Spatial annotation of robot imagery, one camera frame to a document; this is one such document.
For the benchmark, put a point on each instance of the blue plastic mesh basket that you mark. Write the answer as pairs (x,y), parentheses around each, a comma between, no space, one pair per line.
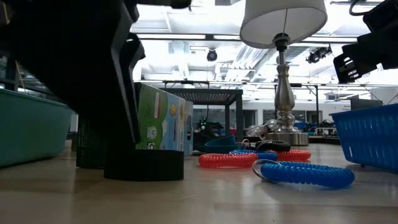
(367,137)

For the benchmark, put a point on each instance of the clear glass light bulb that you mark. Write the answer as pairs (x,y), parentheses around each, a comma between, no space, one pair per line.
(259,130)

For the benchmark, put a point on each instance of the black background workstation frame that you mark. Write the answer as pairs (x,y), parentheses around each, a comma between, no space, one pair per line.
(329,84)

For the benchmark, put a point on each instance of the blue spiral coil wristband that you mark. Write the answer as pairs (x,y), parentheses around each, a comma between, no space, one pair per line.
(264,154)
(308,174)

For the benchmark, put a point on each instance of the silver table lamp white shade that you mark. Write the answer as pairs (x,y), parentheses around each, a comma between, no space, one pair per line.
(284,93)

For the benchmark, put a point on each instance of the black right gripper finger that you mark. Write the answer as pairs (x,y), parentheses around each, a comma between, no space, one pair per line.
(385,49)
(351,65)

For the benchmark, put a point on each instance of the black background robot arm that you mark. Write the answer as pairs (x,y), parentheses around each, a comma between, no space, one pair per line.
(211,126)

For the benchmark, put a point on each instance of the teal plastic storage bin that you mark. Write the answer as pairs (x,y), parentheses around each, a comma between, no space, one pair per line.
(31,130)

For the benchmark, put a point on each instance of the red spiral coil wristband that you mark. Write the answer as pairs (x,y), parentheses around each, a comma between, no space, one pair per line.
(295,154)
(227,160)

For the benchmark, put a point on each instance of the black aluminium table frame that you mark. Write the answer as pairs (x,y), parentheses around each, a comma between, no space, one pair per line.
(323,140)

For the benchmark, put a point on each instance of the black ceiling spotlight cluster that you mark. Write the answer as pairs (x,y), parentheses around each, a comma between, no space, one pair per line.
(317,54)

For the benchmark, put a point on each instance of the black spiral coil wristband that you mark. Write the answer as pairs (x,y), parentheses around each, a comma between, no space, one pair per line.
(273,145)

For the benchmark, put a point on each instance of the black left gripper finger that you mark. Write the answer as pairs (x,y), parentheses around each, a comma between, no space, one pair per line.
(133,49)
(93,93)

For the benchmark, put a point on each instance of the black background monitor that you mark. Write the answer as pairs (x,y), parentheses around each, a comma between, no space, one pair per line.
(367,104)

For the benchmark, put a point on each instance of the black tape roll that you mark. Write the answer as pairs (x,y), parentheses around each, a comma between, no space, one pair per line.
(143,165)

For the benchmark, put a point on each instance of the grey perforated metal shelf riser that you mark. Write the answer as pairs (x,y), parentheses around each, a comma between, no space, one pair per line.
(202,95)

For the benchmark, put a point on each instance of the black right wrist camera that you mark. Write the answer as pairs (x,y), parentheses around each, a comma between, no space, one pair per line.
(382,15)

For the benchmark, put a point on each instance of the long ceiling light bar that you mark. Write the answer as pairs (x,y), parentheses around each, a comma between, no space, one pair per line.
(171,36)

